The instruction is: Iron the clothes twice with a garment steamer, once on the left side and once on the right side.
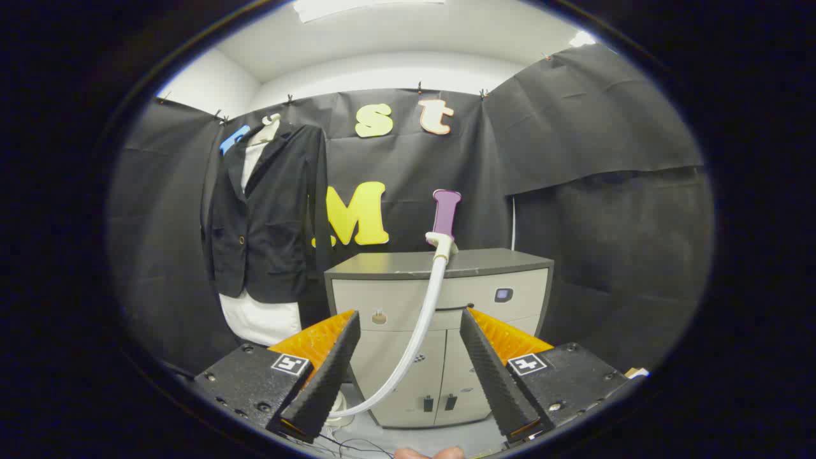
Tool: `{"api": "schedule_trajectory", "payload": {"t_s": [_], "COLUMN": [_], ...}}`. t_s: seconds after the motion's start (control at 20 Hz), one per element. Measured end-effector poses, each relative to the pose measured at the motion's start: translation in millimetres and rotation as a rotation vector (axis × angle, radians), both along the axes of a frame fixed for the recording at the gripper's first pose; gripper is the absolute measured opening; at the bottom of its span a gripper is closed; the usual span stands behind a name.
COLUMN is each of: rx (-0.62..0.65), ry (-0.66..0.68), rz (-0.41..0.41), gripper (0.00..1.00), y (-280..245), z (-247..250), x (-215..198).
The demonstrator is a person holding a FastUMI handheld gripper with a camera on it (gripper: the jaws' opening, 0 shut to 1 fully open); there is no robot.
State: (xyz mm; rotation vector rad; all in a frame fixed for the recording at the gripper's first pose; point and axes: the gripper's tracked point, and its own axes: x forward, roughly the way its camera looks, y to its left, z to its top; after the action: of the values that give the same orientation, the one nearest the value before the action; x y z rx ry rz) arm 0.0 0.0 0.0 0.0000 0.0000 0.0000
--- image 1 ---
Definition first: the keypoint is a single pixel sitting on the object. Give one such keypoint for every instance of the white and purple garment steamer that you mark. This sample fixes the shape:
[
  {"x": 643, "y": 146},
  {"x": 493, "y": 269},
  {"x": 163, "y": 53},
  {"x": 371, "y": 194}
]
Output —
[{"x": 446, "y": 213}]

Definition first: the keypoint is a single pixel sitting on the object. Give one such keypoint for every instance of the round wooden cabinet knob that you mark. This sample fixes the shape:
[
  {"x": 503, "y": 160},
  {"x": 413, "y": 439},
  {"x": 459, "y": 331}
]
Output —
[{"x": 379, "y": 317}]

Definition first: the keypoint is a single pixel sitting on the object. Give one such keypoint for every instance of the small blue display panel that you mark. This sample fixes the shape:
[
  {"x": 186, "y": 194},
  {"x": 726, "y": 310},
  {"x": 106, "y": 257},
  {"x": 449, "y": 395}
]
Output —
[{"x": 503, "y": 294}]

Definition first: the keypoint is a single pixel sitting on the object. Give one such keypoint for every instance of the large ceiling light panel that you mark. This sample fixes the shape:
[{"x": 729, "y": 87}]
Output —
[{"x": 357, "y": 7}]

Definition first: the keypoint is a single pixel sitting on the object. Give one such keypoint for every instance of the small ceiling light panel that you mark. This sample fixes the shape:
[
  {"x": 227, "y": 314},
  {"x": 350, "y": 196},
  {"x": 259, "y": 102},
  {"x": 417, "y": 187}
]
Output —
[{"x": 581, "y": 39}]

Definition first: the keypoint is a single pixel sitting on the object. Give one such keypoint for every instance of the white mannequin torso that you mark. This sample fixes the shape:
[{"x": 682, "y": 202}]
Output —
[{"x": 261, "y": 319}]

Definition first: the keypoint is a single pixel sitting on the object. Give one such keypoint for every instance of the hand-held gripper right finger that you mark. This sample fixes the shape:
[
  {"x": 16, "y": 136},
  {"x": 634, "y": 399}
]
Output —
[{"x": 497, "y": 382}]

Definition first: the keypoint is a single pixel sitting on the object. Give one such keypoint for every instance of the black backdrop cloth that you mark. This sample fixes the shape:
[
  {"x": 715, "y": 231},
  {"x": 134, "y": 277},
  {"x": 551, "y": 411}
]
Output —
[{"x": 574, "y": 127}]

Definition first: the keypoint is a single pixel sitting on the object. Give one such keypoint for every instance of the black cabinet door pull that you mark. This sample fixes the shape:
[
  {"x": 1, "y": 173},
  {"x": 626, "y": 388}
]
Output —
[
  {"x": 428, "y": 403},
  {"x": 451, "y": 402}
]

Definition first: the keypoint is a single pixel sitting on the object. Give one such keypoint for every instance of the beige cardboard piece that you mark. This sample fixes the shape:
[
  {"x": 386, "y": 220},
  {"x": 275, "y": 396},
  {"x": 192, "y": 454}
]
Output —
[{"x": 637, "y": 372}]

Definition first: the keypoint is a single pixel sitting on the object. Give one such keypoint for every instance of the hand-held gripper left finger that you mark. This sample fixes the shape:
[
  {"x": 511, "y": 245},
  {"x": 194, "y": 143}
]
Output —
[{"x": 325, "y": 382}]

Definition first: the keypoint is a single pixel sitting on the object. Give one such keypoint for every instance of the grey cabinet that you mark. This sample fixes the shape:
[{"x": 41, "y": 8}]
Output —
[{"x": 395, "y": 363}]

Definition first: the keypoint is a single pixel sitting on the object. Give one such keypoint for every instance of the black blazer jacket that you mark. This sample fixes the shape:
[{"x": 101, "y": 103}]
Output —
[{"x": 274, "y": 223}]

